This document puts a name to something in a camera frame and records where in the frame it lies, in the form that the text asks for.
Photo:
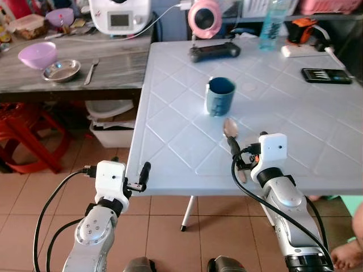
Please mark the red plastic stool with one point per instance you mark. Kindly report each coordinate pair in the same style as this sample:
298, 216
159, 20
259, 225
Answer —
25, 136

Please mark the blue mug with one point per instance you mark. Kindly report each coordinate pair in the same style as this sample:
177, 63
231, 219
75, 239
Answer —
219, 97

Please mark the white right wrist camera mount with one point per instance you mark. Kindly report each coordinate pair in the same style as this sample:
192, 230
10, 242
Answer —
269, 153

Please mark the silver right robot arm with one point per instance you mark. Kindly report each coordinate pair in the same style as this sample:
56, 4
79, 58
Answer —
289, 209

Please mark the robot leg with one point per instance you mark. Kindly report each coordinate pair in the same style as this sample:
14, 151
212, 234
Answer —
227, 265
139, 265

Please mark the round steel dish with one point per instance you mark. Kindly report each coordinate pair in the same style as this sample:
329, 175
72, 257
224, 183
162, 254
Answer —
61, 71

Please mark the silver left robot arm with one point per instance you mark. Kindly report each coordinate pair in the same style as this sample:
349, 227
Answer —
93, 232

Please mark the black smartphone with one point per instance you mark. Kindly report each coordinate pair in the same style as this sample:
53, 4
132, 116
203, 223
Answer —
326, 76

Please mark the white plastic table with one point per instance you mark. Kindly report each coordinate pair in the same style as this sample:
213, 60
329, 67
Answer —
283, 124

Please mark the pink round appliance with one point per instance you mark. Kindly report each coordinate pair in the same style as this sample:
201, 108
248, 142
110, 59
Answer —
205, 18

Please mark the large purple plastic bowl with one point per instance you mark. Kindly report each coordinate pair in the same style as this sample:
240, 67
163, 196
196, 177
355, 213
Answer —
37, 54

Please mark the clear plastic food container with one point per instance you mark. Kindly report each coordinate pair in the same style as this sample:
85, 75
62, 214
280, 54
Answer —
27, 26

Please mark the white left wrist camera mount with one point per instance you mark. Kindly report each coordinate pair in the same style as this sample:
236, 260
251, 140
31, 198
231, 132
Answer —
109, 177

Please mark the right robot leg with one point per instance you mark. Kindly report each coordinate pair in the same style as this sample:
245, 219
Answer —
227, 265

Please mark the bare foot of person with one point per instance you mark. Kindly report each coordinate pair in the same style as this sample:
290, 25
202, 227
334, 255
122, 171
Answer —
347, 255

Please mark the white storage box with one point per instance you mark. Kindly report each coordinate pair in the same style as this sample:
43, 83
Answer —
110, 133

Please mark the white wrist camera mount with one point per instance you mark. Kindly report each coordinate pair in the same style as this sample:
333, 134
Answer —
109, 177
269, 153

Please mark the black game controller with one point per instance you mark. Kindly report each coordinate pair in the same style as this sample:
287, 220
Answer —
214, 51

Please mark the metal spoon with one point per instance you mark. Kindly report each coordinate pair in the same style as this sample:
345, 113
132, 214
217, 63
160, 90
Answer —
230, 127

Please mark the white plastic basket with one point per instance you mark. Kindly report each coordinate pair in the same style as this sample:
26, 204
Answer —
252, 7

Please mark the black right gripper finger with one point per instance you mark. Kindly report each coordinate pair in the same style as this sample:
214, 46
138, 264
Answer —
234, 146

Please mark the left robot leg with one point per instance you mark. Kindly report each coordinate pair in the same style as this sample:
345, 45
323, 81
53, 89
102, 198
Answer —
139, 265

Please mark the grey wooden table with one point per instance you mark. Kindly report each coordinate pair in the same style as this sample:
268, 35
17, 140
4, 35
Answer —
113, 68

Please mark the orange black tool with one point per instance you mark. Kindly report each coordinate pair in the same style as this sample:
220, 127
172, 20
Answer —
302, 31

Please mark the small purple bowl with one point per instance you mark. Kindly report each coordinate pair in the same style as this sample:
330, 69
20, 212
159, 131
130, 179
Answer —
59, 17

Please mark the clear blue water bottle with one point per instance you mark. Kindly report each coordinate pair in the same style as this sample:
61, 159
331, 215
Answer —
273, 25

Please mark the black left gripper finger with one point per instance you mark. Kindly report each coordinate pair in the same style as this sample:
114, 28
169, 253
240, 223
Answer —
146, 174

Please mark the white kitchen appliance with display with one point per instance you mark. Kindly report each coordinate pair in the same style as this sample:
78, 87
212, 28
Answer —
119, 17

